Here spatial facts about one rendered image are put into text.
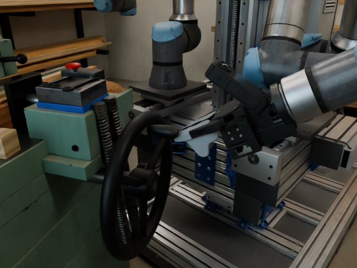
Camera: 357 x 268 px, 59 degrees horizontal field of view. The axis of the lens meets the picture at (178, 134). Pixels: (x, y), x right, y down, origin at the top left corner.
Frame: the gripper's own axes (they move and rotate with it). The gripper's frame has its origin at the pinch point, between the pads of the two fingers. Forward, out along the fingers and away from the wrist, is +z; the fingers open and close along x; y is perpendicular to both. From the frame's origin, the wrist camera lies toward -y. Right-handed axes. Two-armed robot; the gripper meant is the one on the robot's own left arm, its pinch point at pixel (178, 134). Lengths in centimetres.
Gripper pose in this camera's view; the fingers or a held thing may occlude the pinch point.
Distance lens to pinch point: 58.9
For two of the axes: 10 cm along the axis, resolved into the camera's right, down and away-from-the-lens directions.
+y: 4.8, 8.5, 2.2
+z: -8.2, 3.4, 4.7
